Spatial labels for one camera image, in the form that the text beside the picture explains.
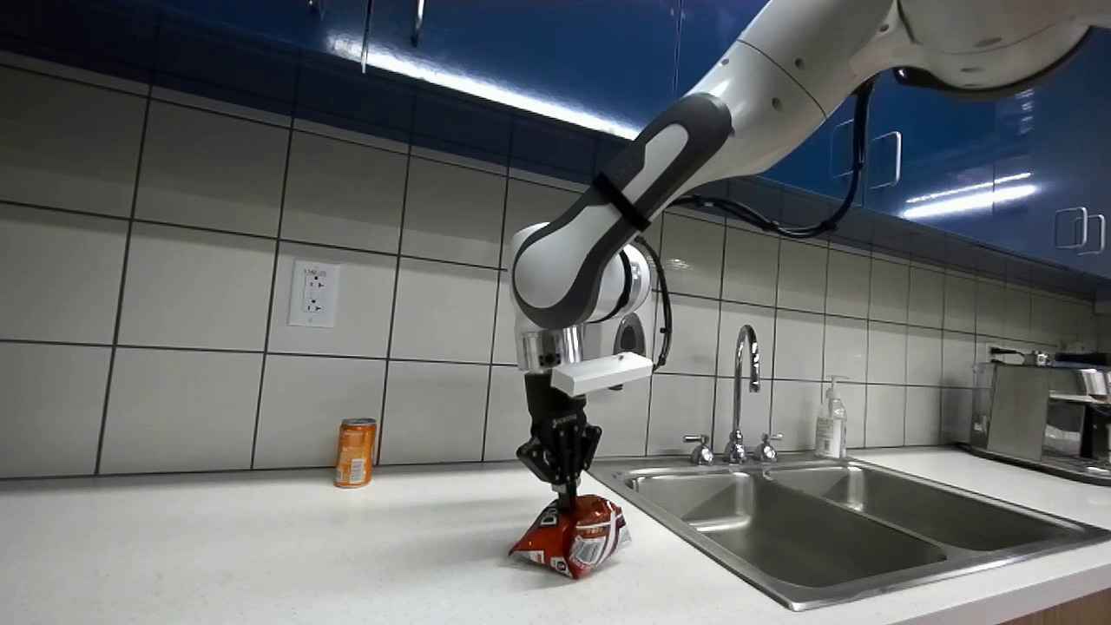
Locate white wall outlet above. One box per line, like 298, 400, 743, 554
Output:
289, 261, 343, 331

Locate wooden lower cabinets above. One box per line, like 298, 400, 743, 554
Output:
1005, 587, 1111, 625

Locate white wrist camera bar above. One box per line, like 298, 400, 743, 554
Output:
550, 348, 660, 400

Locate stainless steel double sink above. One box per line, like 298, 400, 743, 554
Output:
587, 451, 1111, 616

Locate blue upper cabinets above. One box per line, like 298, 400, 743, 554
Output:
0, 0, 1111, 288

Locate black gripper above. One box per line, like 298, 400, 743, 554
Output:
515, 373, 605, 513

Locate orange can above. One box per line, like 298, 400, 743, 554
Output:
335, 418, 381, 489

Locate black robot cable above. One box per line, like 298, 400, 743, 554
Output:
640, 72, 879, 375

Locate orange chip packet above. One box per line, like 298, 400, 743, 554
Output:
508, 492, 632, 585

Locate metal cabinet handle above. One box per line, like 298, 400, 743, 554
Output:
868, 130, 905, 191
1051, 204, 1091, 253

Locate silver countertop appliance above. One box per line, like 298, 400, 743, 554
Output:
969, 350, 1111, 488

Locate clear soap bottle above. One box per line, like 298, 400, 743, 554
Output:
814, 375, 851, 463

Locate chrome gooseneck faucet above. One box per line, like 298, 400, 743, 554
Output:
724, 324, 769, 466

